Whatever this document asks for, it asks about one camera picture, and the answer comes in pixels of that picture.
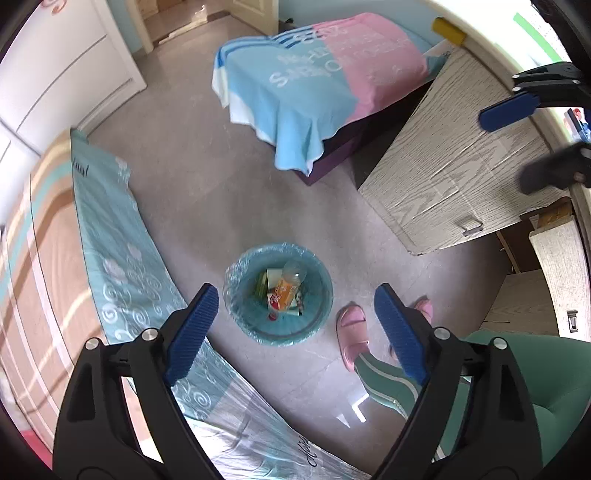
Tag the purple storage bench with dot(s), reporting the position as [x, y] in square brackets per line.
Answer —
[361, 133]

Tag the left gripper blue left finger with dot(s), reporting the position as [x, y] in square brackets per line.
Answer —
[185, 331]

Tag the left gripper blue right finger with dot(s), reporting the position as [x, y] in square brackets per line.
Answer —
[406, 330]

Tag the white wardrobe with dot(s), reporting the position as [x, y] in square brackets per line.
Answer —
[70, 64]

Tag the blue pink towel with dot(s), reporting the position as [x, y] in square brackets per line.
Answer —
[297, 89]

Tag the orange iced tea bottle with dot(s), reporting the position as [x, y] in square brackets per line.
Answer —
[286, 296]

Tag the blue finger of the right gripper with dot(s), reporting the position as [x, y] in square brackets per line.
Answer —
[561, 169]
[508, 111]

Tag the teal trash bin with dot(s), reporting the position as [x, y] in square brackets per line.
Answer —
[252, 314]

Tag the wood grain desk cabinet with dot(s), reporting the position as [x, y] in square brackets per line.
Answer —
[445, 181]

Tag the left pink slipper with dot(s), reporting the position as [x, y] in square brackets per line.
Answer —
[352, 333]

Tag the green mint tin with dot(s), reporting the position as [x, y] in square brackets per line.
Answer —
[262, 286]

